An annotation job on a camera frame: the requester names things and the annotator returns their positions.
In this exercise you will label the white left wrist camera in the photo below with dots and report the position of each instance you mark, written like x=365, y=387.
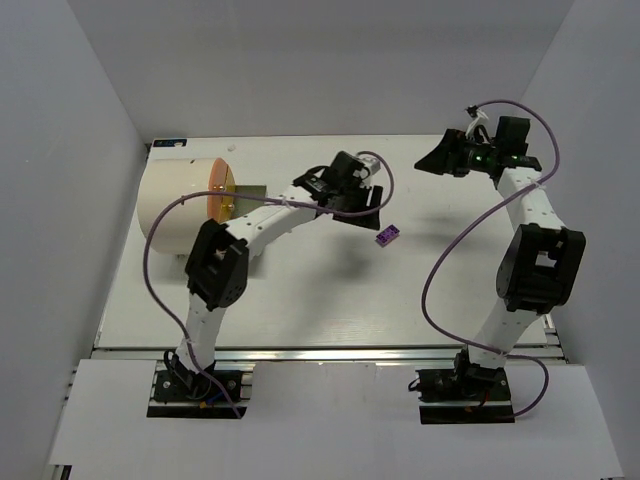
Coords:
x=370, y=165

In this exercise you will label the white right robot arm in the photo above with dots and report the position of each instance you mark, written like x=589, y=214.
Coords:
x=539, y=268

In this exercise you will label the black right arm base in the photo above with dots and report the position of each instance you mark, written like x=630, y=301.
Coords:
x=446, y=398

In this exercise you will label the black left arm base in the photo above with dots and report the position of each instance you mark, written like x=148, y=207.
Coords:
x=179, y=393

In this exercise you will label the purple lego plate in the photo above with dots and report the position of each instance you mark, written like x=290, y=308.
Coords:
x=387, y=235

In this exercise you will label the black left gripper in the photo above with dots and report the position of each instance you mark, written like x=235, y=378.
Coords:
x=353, y=201

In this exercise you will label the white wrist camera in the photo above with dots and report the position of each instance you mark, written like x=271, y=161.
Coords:
x=476, y=130
x=370, y=165

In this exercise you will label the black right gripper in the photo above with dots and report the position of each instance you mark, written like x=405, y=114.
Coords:
x=458, y=154

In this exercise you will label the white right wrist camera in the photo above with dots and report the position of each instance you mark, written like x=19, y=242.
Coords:
x=476, y=130

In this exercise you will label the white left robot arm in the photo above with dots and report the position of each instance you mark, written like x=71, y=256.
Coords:
x=218, y=265

